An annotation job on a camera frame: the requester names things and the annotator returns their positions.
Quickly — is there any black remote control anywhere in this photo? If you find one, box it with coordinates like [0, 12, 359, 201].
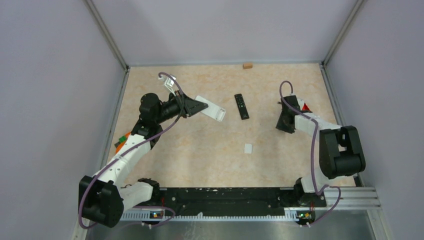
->
[234, 93, 250, 120]

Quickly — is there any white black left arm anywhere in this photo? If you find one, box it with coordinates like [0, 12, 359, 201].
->
[77, 90, 209, 229]

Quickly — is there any small wooden block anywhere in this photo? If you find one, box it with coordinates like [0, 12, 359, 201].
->
[242, 62, 253, 70]

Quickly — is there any aluminium frame rail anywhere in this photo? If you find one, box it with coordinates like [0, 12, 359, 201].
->
[79, 187, 382, 223]

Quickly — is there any red plastic bin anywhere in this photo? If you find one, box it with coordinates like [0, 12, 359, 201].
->
[301, 103, 311, 113]

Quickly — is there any orange green object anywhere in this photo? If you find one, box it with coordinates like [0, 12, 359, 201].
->
[114, 132, 131, 154]

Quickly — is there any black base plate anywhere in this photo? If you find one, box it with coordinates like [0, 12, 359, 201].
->
[142, 187, 327, 217]

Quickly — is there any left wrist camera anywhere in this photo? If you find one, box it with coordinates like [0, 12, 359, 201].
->
[158, 75, 176, 96]

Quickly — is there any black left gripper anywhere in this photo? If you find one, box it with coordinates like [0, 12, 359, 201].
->
[154, 89, 208, 124]

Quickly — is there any white battery cover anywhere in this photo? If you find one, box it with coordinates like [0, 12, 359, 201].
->
[244, 143, 253, 154]

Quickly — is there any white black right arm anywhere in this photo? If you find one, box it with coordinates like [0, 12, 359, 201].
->
[276, 95, 366, 206]

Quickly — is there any white remote control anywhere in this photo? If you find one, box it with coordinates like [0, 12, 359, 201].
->
[195, 95, 226, 122]

